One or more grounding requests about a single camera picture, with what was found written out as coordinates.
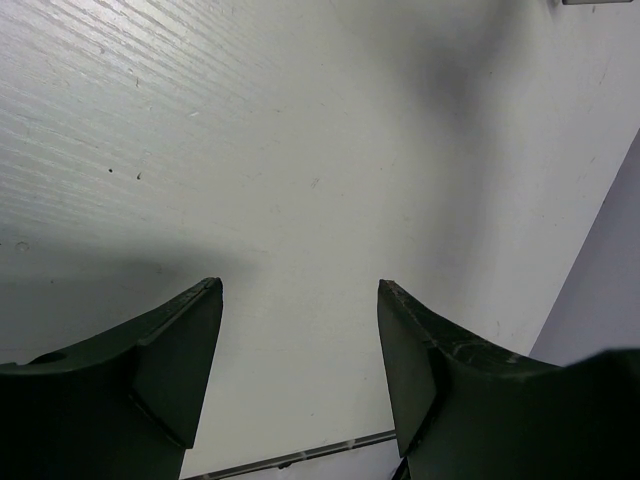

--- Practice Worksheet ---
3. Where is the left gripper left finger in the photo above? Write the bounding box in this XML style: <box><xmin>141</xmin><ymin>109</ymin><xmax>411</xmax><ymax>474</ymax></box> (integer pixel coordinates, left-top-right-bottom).
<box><xmin>1</xmin><ymin>278</ymin><xmax>223</xmax><ymax>479</ymax></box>

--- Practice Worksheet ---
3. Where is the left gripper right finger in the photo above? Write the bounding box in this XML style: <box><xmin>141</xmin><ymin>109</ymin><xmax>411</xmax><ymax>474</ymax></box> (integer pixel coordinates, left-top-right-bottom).
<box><xmin>377</xmin><ymin>280</ymin><xmax>639</xmax><ymax>479</ymax></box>

